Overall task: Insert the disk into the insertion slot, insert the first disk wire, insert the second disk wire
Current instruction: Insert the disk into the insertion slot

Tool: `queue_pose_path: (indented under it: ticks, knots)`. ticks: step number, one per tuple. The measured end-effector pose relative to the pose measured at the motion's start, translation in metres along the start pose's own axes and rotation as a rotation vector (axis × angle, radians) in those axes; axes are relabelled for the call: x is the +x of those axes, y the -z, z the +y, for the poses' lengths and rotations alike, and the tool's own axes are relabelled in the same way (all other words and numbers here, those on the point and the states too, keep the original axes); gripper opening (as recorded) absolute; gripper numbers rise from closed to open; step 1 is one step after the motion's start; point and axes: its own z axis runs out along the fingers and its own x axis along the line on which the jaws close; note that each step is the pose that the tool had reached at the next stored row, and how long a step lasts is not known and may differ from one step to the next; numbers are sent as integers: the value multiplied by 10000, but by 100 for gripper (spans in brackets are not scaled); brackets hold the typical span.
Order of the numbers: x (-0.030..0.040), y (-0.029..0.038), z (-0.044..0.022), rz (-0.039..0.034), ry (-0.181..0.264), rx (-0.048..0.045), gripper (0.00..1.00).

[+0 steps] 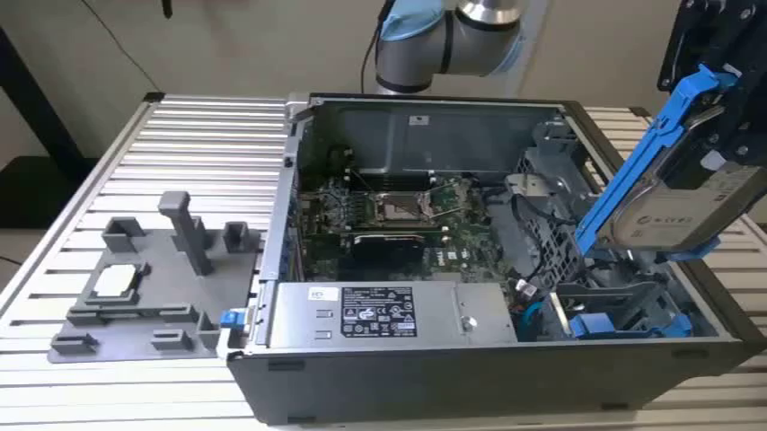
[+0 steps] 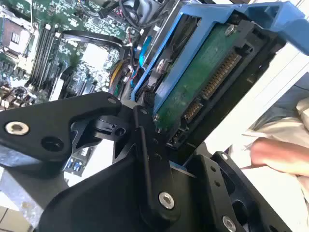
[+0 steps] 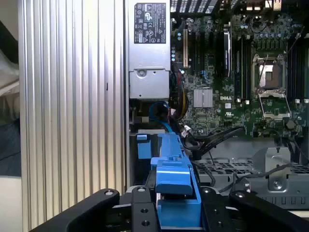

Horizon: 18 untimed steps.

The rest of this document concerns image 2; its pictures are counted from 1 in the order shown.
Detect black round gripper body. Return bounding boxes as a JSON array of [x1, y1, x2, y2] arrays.
[[36, 154, 215, 232]]

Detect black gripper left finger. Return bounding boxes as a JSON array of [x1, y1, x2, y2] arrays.
[[0, 91, 181, 227]]

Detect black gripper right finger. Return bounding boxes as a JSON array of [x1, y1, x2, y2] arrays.
[[185, 150, 292, 232]]

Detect hard disk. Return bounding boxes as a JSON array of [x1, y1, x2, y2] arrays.
[[130, 0, 307, 167]]

